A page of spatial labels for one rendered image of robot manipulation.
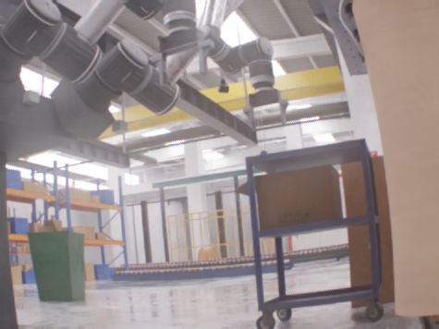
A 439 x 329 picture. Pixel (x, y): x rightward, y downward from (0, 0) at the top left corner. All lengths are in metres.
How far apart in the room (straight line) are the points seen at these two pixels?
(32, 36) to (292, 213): 1.51
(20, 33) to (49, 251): 3.73
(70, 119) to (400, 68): 1.74
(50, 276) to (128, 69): 3.42
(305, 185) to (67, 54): 1.31
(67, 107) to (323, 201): 1.37
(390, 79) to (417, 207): 0.32
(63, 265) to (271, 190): 3.31
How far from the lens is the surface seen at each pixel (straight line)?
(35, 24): 1.97
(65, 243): 5.31
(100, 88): 2.46
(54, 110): 2.60
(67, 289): 5.36
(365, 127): 12.36
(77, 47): 2.05
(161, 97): 2.57
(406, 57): 1.21
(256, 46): 2.10
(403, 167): 1.17
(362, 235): 2.95
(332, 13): 2.04
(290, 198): 2.45
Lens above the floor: 0.42
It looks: 10 degrees up
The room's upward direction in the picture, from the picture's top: 5 degrees counter-clockwise
